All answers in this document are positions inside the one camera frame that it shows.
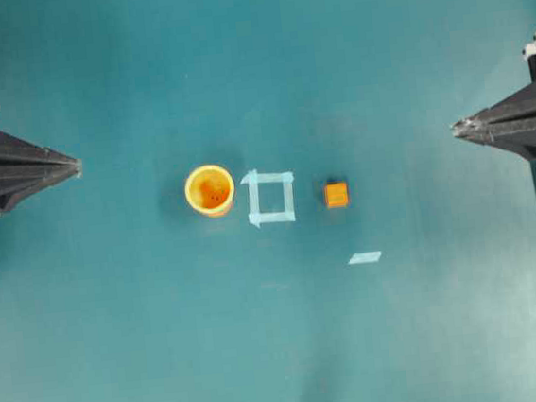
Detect orange cube block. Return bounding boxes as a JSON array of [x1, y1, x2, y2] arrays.
[[323, 179, 350, 209]]

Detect light blue tape square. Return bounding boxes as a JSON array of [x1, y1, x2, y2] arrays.
[[240, 170, 296, 228]]

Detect small light blue tape strip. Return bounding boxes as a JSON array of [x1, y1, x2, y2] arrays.
[[348, 251, 382, 265]]

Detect orange plastic cup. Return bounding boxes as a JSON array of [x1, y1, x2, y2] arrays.
[[184, 165, 235, 218]]

